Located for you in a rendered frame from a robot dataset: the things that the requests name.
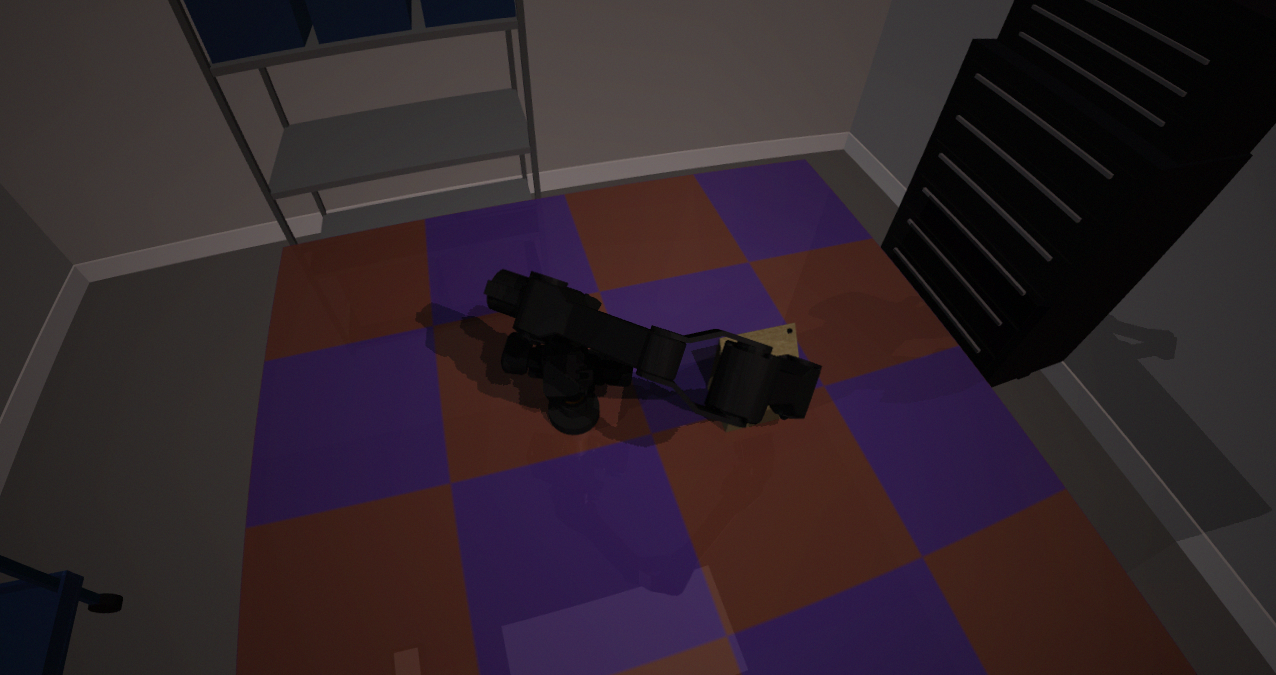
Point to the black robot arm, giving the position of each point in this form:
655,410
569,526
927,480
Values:
748,378

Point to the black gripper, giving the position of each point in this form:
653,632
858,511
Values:
519,355

